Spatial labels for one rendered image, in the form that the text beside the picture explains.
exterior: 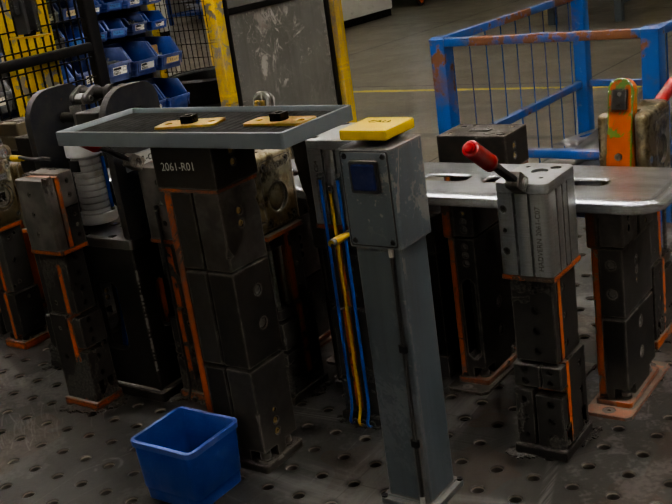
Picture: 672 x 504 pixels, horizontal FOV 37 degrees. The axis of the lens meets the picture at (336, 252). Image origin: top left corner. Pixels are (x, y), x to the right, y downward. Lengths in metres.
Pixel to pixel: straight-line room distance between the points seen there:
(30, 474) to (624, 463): 0.80
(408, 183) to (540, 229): 0.18
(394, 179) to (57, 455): 0.71
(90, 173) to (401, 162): 0.65
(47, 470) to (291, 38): 3.78
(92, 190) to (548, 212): 0.74
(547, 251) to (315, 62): 4.06
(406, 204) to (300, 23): 4.04
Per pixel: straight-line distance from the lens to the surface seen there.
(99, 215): 1.58
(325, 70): 5.23
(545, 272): 1.18
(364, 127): 1.06
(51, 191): 1.51
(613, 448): 1.32
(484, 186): 1.38
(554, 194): 1.17
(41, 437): 1.59
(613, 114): 1.46
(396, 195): 1.05
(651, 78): 3.17
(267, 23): 4.88
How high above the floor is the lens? 1.37
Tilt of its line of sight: 18 degrees down
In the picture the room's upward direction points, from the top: 8 degrees counter-clockwise
